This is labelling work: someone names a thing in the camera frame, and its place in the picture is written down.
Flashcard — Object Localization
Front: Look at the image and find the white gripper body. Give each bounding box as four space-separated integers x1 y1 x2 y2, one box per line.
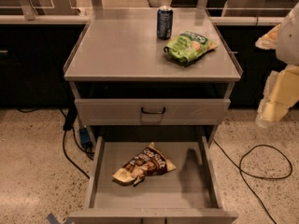
276 3 299 65

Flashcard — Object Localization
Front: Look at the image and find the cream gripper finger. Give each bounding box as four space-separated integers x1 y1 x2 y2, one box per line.
255 24 280 49
255 64 299 128

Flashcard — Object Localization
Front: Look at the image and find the brown chip bag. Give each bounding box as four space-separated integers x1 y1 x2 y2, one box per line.
112 143 177 186

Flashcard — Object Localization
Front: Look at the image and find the green chip bag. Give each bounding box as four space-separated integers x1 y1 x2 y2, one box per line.
164 31 218 63

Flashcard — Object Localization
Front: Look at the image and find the open middle drawer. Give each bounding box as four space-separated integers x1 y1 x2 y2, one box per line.
70 137 237 224

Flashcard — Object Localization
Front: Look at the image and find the grey drawer cabinet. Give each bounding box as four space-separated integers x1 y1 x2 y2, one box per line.
64 8 242 139

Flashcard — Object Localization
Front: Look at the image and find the closed top drawer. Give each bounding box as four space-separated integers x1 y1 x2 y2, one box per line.
75 99 230 125

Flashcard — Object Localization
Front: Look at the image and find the blue soda can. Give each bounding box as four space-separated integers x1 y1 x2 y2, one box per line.
157 6 173 39

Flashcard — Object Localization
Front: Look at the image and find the blue power adapter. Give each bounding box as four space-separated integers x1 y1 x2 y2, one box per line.
79 128 93 148

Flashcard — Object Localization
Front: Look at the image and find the dark lab bench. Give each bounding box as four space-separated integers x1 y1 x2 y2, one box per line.
0 0 286 108

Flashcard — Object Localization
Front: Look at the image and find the blue tape piece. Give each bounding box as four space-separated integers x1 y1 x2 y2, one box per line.
46 213 73 224

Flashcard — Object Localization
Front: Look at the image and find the black floor cable right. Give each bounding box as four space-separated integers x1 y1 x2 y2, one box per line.
213 139 293 224

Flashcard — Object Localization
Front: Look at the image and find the black floor cable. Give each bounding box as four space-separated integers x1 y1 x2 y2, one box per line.
213 139 293 224
16 106 95 179

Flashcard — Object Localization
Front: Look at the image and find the black drawer handle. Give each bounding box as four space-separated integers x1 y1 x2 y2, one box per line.
140 106 166 115

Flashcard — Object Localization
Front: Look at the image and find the black floor cable left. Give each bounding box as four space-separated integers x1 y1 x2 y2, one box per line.
16 106 95 179

